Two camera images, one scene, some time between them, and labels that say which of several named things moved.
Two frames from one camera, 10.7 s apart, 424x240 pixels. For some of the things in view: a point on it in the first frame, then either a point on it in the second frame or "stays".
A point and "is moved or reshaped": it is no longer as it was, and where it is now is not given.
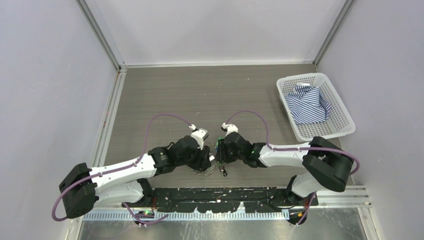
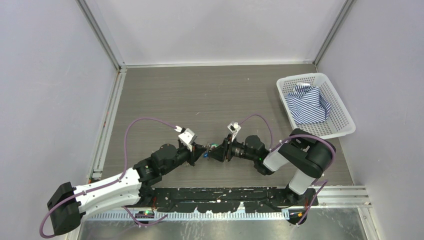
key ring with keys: x=207 y=173 is moved or reshaped
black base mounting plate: x=223 y=199 stays
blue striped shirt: x=307 y=104 stays
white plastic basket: x=338 y=122 stays
